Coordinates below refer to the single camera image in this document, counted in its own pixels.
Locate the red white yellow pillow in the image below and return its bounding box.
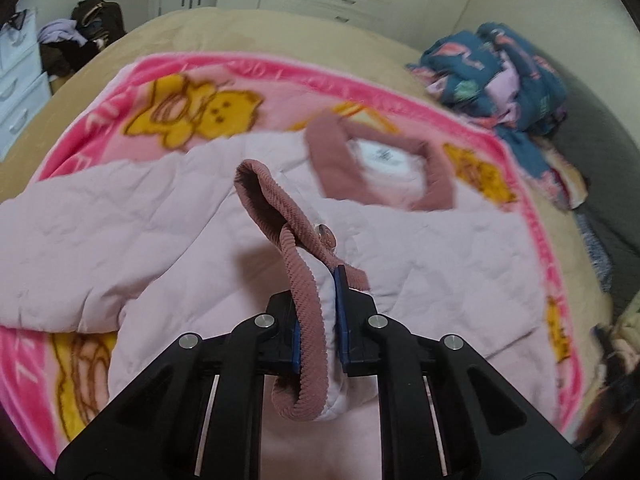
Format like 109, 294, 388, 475
550, 160, 592, 211

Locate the lilac clothing pile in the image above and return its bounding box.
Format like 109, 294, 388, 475
39, 18, 88, 46

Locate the pink quilted jacket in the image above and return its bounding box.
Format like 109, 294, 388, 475
0, 114, 561, 480

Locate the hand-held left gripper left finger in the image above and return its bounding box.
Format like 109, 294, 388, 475
54, 290, 301, 480

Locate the blue patterned pillow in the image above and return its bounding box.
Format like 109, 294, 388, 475
574, 210, 615, 293

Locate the pink bear printed blanket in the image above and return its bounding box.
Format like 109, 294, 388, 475
0, 51, 586, 461

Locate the beige bed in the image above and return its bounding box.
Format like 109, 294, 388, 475
0, 7, 617, 461

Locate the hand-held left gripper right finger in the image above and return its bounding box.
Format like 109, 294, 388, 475
334, 265, 586, 480

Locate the dark handbag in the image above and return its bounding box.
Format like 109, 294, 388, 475
70, 0, 126, 43

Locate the blue floral quilt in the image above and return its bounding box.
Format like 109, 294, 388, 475
405, 22, 601, 211

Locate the dark clothing pile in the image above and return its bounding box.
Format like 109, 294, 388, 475
40, 39, 103, 77

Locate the white drawer cabinet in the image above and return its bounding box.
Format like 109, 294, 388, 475
0, 10, 53, 148

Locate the grey quilted headboard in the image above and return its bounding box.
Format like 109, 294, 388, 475
555, 77, 640, 321

